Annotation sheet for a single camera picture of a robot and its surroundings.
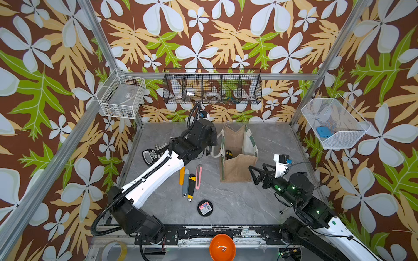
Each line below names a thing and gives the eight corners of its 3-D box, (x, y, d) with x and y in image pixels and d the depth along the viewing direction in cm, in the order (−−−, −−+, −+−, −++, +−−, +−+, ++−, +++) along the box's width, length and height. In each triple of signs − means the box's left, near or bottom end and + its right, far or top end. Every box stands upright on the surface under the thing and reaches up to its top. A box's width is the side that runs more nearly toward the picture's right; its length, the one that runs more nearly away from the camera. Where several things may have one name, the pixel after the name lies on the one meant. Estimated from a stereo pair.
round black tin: (197, 216, 82) (197, 214, 80) (197, 201, 87) (197, 199, 84) (213, 216, 82) (213, 214, 80) (212, 201, 87) (212, 199, 84)
